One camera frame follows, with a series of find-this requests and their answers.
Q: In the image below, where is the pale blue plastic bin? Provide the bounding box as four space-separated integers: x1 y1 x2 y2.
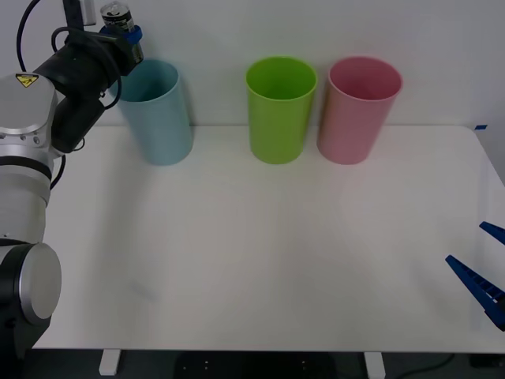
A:
110 58 194 167

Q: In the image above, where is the green plastic bin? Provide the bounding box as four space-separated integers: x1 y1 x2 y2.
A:
245 56 319 166

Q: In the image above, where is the pink plastic bin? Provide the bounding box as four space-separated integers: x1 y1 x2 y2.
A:
316 56 404 166

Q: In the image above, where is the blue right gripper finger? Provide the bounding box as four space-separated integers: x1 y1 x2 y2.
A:
445 254 505 332
478 221 505 245

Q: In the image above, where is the silver drink can dark label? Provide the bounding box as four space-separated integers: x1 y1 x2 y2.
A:
99 1 144 63

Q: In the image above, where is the white table leg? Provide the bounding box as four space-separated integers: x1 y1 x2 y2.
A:
364 351 386 379
98 349 121 376

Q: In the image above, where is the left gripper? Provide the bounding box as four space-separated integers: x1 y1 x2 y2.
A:
62 24 144 80

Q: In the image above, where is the black box on floor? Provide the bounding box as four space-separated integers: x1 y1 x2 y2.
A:
469 354 505 369

